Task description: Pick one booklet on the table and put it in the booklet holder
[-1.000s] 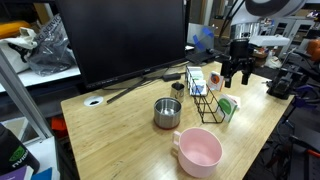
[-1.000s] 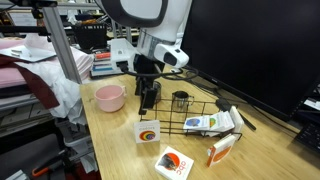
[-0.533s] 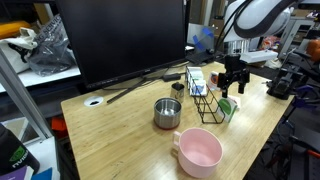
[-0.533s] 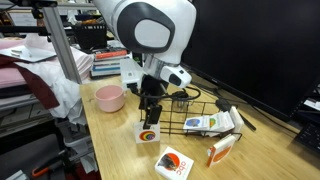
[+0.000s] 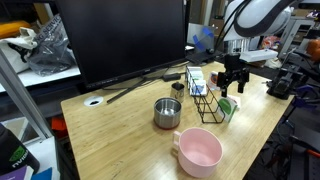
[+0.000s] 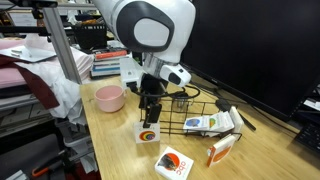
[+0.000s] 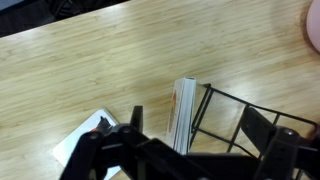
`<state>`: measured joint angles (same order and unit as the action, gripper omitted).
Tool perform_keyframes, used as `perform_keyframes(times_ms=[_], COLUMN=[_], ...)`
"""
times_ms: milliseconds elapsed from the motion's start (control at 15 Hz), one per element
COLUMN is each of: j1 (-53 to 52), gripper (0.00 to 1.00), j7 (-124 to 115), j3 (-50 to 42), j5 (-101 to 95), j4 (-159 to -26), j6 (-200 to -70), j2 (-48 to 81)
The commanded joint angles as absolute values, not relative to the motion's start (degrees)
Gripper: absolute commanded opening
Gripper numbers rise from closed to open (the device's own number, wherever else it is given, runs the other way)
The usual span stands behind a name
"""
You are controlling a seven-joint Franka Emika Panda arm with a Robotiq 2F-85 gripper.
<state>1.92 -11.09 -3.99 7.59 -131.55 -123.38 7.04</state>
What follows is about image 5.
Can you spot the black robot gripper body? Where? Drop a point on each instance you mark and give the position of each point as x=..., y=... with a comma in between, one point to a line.
x=233, y=75

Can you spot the rainbow colors booklet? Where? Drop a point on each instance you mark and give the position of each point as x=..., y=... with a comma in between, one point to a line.
x=227, y=108

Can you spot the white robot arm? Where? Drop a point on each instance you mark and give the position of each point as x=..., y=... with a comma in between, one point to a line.
x=263, y=16

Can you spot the orange circle birds booklet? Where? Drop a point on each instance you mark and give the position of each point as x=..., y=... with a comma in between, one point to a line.
x=213, y=80

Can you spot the black keyboard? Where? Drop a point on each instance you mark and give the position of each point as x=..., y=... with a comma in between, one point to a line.
x=203, y=57

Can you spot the black clamp device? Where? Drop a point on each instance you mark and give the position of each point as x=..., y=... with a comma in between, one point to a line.
x=283, y=81

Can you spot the small steel cup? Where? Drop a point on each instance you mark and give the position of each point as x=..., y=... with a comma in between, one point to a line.
x=177, y=93

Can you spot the grey panel with blue tape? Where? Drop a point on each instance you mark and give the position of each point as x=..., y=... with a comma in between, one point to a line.
x=200, y=36

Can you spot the black power adapter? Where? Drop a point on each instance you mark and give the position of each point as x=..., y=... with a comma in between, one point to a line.
x=171, y=77

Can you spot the stainless steel bowl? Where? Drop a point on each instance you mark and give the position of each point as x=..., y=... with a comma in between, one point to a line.
x=167, y=111

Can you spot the pink plastic cup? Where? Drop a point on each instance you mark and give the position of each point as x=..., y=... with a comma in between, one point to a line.
x=198, y=153

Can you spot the white cabinet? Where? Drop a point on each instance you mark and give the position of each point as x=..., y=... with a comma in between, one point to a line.
x=295, y=31

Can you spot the orange round object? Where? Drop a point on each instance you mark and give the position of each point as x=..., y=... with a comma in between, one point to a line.
x=314, y=49

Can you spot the black monitor stand leg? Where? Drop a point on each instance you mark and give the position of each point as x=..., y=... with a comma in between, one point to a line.
x=128, y=89

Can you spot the large black monitor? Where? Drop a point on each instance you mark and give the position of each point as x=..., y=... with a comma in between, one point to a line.
x=123, y=40

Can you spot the white desk grommet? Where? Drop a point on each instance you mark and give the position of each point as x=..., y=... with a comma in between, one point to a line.
x=93, y=101

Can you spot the red object under table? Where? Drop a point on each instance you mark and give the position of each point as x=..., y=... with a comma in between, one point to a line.
x=59, y=126

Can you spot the grey plastic bag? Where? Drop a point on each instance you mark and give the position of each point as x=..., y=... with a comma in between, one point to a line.
x=50, y=50

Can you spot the blue book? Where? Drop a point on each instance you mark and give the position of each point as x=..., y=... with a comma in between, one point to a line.
x=43, y=175

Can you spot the white tote bag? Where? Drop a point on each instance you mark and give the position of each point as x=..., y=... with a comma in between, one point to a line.
x=15, y=48

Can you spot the black nvidia bottle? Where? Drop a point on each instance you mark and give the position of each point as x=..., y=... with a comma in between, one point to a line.
x=15, y=153

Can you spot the yellow bundle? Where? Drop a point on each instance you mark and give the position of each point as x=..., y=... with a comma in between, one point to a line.
x=13, y=28

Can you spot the purple spine book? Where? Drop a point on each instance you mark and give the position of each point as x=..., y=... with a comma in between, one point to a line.
x=16, y=173

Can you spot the aluminium frame post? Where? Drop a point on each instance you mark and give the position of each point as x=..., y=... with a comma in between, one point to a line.
x=20, y=96

